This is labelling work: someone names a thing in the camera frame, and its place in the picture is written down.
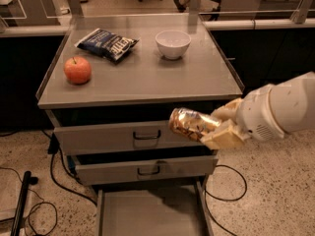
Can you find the top grey drawer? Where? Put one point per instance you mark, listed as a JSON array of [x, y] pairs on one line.
[[104, 138]]

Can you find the red apple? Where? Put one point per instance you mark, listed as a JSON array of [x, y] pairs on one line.
[[77, 70]]

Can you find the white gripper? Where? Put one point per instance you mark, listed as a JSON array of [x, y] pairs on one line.
[[257, 114]]

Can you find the middle grey drawer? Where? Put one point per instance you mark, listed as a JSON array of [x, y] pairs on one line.
[[146, 170]]

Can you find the grey drawer cabinet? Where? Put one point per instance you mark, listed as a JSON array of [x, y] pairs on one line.
[[143, 86]]

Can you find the black pole on floor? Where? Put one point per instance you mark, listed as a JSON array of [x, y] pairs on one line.
[[18, 217]]

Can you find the blue chip bag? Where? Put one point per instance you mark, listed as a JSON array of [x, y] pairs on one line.
[[106, 44]]

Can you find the white bowl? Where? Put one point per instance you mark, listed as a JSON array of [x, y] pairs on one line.
[[172, 44]]

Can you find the grey drawer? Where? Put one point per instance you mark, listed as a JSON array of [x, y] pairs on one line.
[[104, 138], [146, 170], [162, 211]]

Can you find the orange soda can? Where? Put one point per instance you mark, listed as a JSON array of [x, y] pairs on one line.
[[192, 124]]

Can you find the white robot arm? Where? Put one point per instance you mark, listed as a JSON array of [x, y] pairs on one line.
[[293, 104]]

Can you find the bottom grey drawer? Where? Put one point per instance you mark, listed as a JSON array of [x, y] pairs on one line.
[[162, 211]]

